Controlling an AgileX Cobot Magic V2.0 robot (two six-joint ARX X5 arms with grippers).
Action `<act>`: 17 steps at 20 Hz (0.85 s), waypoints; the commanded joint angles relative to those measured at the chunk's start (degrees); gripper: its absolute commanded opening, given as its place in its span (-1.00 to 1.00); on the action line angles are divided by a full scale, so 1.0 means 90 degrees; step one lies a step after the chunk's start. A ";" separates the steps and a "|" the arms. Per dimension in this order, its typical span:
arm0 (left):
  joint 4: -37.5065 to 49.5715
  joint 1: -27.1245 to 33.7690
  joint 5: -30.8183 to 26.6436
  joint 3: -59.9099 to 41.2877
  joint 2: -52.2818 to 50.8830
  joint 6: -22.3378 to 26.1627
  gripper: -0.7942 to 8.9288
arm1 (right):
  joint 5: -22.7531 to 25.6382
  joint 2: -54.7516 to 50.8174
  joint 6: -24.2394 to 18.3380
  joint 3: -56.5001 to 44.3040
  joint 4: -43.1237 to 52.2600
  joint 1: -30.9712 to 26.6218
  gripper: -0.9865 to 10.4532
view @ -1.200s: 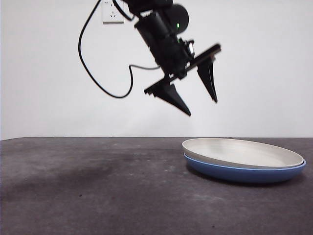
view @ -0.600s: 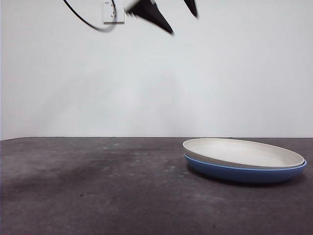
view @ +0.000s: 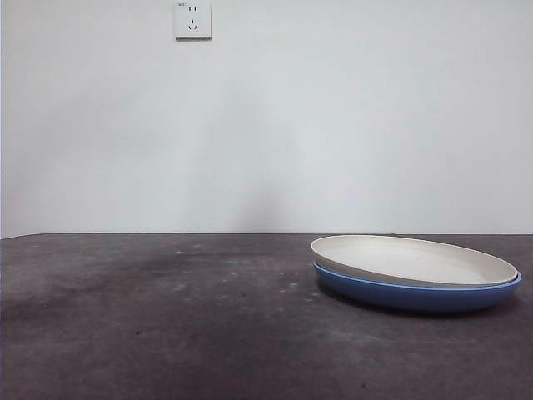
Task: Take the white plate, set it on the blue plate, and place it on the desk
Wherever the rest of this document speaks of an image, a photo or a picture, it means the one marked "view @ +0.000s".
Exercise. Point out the white plate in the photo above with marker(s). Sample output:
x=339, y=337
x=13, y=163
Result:
x=395, y=262

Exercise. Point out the blue plate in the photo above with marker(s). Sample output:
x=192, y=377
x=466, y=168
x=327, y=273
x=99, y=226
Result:
x=395, y=298

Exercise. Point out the white wall socket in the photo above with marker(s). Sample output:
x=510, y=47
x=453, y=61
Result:
x=192, y=21

